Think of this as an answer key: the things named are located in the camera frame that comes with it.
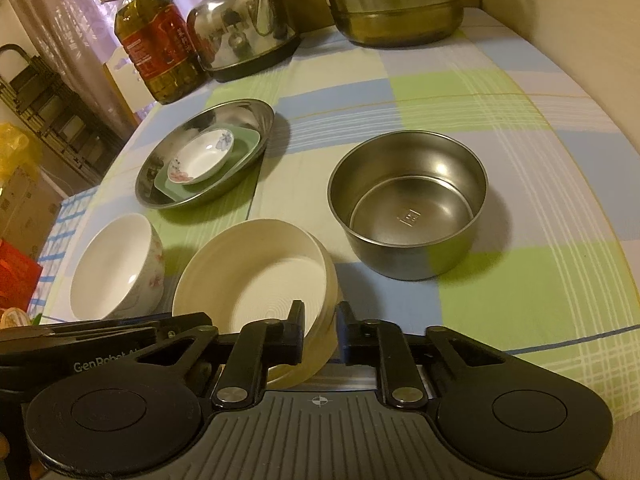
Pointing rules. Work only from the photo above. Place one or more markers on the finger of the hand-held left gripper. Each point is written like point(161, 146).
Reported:
point(185, 325)

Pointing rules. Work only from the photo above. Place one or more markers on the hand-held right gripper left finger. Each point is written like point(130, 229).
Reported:
point(296, 335)

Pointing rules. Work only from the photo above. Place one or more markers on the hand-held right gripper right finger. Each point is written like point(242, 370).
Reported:
point(345, 335)

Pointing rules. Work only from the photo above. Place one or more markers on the cream plastic bowl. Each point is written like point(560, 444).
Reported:
point(240, 280)

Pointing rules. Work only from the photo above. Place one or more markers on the stainless steel bowl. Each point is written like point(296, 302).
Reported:
point(410, 210)

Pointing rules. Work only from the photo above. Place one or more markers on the stainless steel plate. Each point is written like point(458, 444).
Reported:
point(165, 160)

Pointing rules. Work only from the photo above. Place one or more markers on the small white floral saucer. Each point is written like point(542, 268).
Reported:
point(200, 157)

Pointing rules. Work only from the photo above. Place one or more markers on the green square plate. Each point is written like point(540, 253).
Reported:
point(245, 145)

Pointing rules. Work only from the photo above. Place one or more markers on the red box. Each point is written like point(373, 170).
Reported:
point(17, 275)

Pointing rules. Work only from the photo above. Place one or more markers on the white ceramic bowl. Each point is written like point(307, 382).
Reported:
point(110, 265)

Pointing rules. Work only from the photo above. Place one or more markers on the blue patterned white cloth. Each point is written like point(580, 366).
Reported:
point(62, 230)

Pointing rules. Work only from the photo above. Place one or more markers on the cardboard box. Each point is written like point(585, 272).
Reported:
point(25, 210)

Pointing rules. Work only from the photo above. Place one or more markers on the yellow plastic bag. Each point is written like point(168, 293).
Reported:
point(12, 150)

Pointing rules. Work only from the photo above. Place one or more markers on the checkered tablecloth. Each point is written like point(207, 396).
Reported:
point(525, 185)

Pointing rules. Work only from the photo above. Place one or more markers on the dark folding rack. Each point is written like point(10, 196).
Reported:
point(55, 110)

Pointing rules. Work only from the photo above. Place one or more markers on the cooking oil bottle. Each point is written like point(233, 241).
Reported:
point(155, 45)

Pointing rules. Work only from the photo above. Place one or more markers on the stainless steel kettle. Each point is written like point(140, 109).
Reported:
point(235, 30)

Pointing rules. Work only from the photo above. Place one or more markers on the stainless steel steamer pot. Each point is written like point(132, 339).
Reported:
point(395, 5)

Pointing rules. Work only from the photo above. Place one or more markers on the purple curtain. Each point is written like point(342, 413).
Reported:
point(65, 0)

